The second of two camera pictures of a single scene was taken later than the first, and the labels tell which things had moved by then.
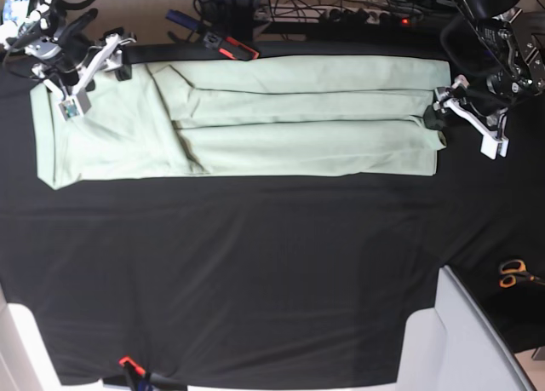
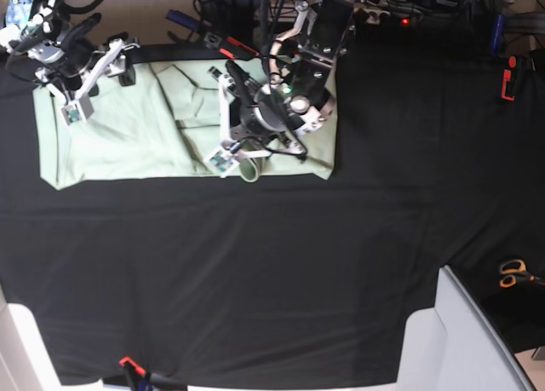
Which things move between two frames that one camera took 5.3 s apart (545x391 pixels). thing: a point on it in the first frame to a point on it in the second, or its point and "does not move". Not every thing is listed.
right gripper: x=489 y=117 to x=243 y=132
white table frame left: x=25 y=362 does not move
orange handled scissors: x=513 y=270 does not move
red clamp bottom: x=141 y=380 does not move
